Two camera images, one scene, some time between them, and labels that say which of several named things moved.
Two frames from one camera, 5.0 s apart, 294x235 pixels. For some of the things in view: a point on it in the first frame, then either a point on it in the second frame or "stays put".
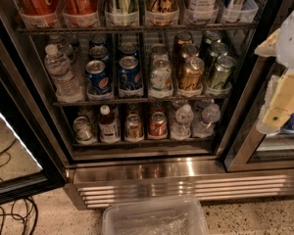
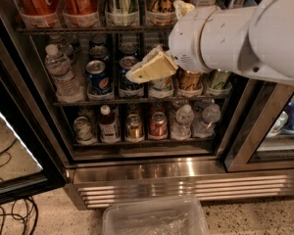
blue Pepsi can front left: x=97 y=77 stays put
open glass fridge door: x=24 y=161 stays put
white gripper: x=292 y=41 → x=186 y=38
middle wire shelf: x=179 y=100 stays put
